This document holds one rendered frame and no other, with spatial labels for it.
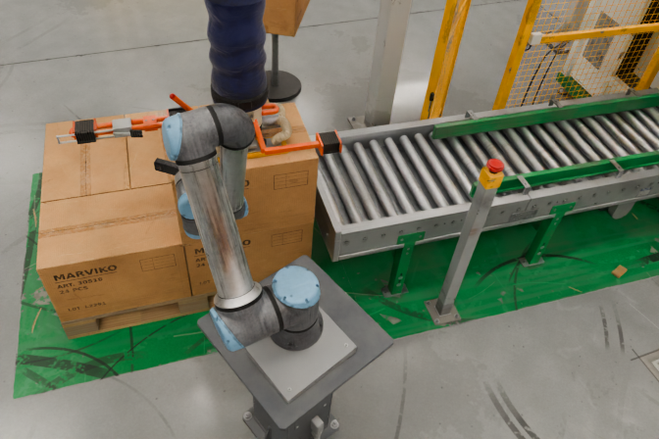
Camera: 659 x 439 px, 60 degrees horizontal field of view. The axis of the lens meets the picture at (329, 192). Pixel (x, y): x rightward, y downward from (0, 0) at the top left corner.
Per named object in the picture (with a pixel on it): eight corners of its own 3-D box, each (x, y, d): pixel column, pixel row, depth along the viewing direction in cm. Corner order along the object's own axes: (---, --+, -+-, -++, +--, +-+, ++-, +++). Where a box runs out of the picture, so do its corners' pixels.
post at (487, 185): (445, 304, 304) (496, 164, 233) (450, 315, 299) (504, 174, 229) (433, 306, 302) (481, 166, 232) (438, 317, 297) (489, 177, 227)
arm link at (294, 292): (327, 319, 189) (329, 291, 176) (279, 341, 183) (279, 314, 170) (305, 284, 197) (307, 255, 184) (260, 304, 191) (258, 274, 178)
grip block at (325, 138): (335, 139, 230) (336, 129, 227) (341, 153, 224) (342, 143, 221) (315, 142, 228) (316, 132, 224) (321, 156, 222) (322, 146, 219)
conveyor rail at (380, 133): (642, 111, 373) (656, 87, 359) (647, 116, 369) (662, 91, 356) (300, 163, 315) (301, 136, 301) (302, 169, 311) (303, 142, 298)
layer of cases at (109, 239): (268, 149, 361) (267, 97, 333) (310, 272, 294) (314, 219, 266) (65, 178, 331) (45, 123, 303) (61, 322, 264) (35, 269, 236)
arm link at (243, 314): (283, 340, 177) (218, 106, 151) (230, 365, 171) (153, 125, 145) (267, 319, 190) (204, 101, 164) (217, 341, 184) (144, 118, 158)
